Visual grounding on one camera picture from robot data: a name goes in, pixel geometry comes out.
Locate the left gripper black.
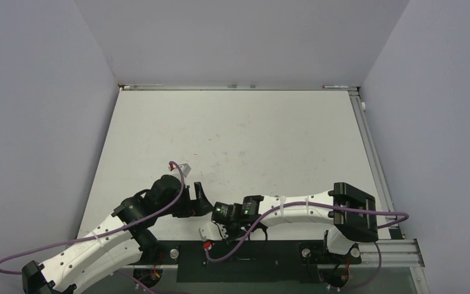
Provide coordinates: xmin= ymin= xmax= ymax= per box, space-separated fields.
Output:
xmin=157 ymin=182 xmax=211 ymax=218

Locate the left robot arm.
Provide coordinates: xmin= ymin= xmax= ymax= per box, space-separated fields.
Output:
xmin=21 ymin=175 xmax=214 ymax=293

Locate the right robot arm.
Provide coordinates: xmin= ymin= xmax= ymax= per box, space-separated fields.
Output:
xmin=200 ymin=183 xmax=379 ymax=262

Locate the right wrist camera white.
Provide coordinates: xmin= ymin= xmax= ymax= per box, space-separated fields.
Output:
xmin=198 ymin=226 xmax=222 ymax=242

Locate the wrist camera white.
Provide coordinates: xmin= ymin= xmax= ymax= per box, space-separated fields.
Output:
xmin=198 ymin=226 xmax=222 ymax=242
xmin=179 ymin=164 xmax=192 ymax=178

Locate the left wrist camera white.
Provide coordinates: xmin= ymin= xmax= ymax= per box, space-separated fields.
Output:
xmin=179 ymin=164 xmax=192 ymax=178

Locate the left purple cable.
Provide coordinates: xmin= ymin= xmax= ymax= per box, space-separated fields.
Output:
xmin=0 ymin=160 xmax=191 ymax=294

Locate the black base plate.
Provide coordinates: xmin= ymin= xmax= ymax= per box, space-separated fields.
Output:
xmin=133 ymin=240 xmax=362 ymax=285

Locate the aluminium rail back edge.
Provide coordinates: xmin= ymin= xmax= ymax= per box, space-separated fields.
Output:
xmin=119 ymin=84 xmax=359 ymax=92

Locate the aluminium rail edge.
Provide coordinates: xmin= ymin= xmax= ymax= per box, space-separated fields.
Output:
xmin=348 ymin=89 xmax=425 ymax=268
xmin=119 ymin=84 xmax=359 ymax=92

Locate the aluminium rail right edge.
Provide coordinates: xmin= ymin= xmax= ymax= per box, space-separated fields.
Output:
xmin=348 ymin=89 xmax=425 ymax=268

